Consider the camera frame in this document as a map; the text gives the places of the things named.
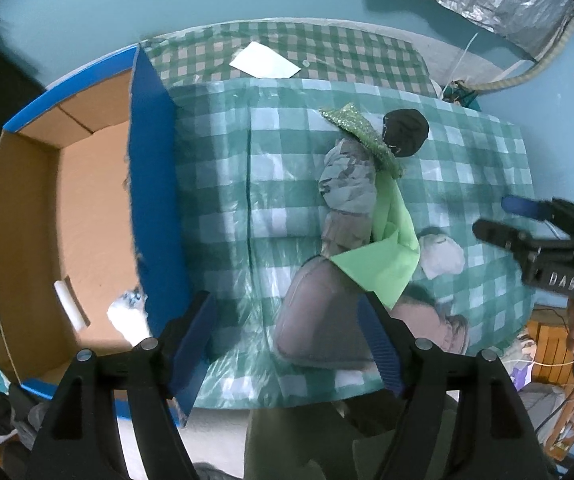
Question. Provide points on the green checked plastic tablecloth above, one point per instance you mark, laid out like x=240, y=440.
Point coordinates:
x=267, y=160

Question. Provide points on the blue cardboard box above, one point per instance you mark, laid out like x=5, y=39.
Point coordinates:
x=92, y=210

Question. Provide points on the green beige checked cloth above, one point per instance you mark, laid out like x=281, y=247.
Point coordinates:
x=317, y=50

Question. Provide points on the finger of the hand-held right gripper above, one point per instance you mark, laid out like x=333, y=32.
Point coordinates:
x=517, y=205
x=497, y=232

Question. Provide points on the white patterned cloth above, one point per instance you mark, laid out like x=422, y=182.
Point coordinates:
x=127, y=315

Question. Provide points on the green glitter cloth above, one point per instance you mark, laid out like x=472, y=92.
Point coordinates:
x=367, y=130

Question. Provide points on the white paper sheet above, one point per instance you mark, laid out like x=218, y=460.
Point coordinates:
x=264, y=62

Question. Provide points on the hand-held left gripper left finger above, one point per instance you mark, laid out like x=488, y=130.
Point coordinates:
x=194, y=345

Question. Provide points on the patterned cloth heap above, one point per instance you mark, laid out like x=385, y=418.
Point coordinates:
x=542, y=410

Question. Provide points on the white sock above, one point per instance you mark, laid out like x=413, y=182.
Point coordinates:
x=442, y=255

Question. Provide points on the teal patterned bundle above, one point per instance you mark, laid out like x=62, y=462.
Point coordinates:
x=459, y=92

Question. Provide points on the wooden crate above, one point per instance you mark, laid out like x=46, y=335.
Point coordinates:
x=549, y=335

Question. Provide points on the camouflage cloth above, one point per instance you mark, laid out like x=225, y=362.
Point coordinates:
x=347, y=180

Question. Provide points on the light green cloth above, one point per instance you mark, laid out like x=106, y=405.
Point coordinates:
x=382, y=260

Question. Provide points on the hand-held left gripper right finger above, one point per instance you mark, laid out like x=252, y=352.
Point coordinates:
x=384, y=345

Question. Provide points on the black cloth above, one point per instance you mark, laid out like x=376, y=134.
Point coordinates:
x=407, y=130

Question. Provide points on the white paper roll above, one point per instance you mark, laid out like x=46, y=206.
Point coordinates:
x=69, y=305

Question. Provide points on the grey towel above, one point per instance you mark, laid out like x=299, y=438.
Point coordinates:
x=317, y=310

